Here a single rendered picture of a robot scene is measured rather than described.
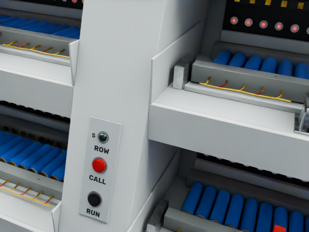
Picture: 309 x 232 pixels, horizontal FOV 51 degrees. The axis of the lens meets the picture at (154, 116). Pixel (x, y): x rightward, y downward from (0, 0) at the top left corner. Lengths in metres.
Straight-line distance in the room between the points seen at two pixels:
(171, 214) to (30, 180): 0.21
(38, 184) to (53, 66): 0.18
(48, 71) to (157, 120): 0.16
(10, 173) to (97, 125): 0.21
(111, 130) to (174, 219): 0.15
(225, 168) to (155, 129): 0.19
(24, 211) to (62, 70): 0.21
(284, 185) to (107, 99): 0.29
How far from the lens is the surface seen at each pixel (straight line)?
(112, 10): 0.37
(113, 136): 0.37
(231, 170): 0.52
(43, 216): 0.50
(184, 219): 0.45
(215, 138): 0.34
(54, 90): 0.41
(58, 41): 0.48
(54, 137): 0.61
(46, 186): 0.51
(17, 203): 0.53
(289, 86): 0.39
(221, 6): 0.54
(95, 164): 0.38
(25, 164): 0.56
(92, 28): 0.38
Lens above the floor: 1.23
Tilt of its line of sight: 12 degrees down
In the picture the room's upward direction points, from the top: 9 degrees clockwise
